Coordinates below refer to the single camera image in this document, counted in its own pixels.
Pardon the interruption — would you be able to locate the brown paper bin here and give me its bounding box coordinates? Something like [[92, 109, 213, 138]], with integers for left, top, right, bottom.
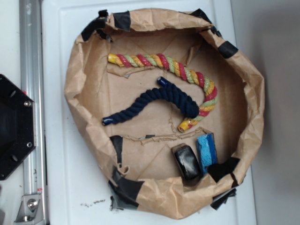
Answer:
[[64, 8, 265, 219]]

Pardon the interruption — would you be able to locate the dark blue rope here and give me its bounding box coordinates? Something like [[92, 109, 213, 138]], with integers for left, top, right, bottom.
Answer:
[[102, 76, 200, 127]]

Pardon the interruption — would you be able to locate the red yellow green rope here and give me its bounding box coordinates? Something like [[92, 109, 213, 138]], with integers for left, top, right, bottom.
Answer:
[[107, 53, 218, 133]]

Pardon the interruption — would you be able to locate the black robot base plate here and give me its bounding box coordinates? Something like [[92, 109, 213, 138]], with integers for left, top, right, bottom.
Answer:
[[0, 75, 35, 180]]

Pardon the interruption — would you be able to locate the blue sponge eraser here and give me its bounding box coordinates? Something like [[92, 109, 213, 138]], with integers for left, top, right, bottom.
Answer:
[[196, 133, 218, 175]]

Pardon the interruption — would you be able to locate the aluminium extrusion rail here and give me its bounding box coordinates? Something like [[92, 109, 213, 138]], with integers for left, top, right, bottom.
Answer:
[[19, 0, 50, 225]]

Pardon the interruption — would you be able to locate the black tape roll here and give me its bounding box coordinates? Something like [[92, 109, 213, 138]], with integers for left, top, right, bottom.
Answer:
[[172, 143, 201, 180]]

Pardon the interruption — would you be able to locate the metal corner bracket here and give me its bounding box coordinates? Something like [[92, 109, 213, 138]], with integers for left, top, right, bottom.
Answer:
[[14, 194, 44, 225]]

